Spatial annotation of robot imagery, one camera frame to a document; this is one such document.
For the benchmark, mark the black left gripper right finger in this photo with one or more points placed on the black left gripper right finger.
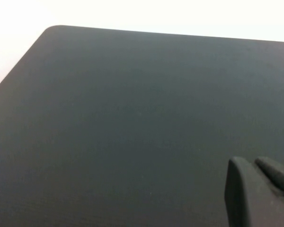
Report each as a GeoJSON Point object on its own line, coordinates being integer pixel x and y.
{"type": "Point", "coordinates": [278, 173]}

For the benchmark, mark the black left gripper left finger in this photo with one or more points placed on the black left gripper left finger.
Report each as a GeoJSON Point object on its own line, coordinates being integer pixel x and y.
{"type": "Point", "coordinates": [246, 196]}

